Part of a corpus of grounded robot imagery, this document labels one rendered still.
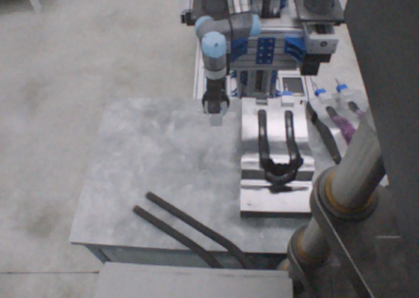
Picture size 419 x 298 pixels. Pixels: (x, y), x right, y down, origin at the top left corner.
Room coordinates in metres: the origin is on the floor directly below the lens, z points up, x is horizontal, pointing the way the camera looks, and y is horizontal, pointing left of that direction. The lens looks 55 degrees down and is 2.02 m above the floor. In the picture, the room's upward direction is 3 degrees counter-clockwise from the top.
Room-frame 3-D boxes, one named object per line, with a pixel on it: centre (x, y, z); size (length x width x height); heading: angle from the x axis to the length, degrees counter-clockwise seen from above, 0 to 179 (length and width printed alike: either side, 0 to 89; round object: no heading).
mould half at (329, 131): (0.80, -0.60, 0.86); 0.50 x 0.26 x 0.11; 11
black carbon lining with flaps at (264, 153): (0.76, -0.25, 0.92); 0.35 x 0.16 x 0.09; 174
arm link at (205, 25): (1.00, -0.02, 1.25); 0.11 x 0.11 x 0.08; 10
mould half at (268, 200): (0.75, -0.24, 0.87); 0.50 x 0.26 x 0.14; 174
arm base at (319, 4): (1.45, -0.54, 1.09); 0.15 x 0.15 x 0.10
